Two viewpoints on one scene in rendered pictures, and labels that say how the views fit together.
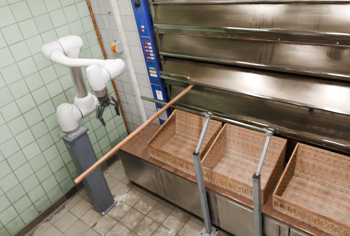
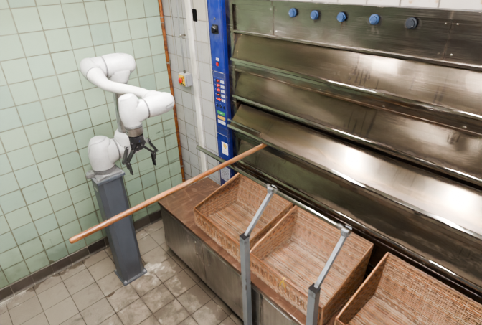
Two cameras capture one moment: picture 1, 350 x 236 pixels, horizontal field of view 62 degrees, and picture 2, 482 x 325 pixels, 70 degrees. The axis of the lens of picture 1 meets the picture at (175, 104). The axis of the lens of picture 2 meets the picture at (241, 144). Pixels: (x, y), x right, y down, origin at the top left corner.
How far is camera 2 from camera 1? 0.33 m
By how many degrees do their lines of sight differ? 6
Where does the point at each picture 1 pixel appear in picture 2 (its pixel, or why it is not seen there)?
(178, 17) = (260, 54)
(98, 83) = (130, 118)
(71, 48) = (117, 69)
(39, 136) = (69, 169)
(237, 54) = (325, 116)
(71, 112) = (106, 148)
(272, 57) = (370, 128)
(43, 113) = (79, 143)
